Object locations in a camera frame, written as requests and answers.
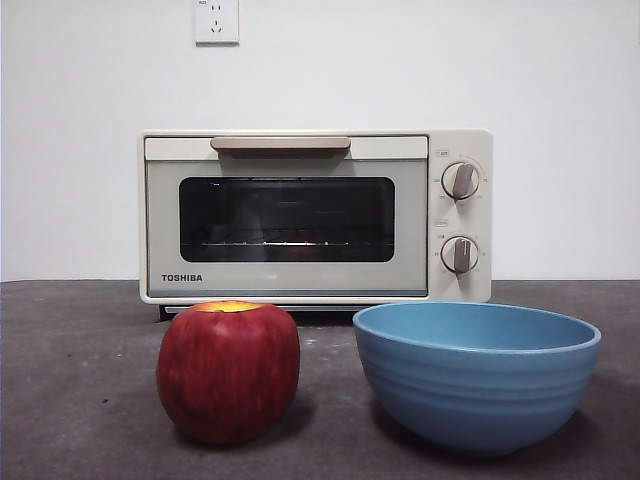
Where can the cream temperature knob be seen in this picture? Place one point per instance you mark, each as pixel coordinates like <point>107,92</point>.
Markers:
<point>461,181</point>

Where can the cream Toshiba toaster oven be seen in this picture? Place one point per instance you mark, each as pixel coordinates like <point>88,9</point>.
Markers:
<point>462,292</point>

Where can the oven door with glass window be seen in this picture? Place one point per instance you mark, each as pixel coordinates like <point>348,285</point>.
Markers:
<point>160,225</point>

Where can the red yellow apple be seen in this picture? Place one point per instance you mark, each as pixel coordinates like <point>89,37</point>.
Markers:
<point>227,375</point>

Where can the metal crumb tray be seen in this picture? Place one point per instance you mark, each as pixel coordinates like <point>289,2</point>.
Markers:
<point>350,307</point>

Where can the cream timer knob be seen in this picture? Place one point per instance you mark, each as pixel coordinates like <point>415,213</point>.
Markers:
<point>460,255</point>

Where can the blue ribbed bowl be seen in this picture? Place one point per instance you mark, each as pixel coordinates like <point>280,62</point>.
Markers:
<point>475,400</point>

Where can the white wall socket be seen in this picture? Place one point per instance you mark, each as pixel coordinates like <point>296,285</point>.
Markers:
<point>216,22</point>

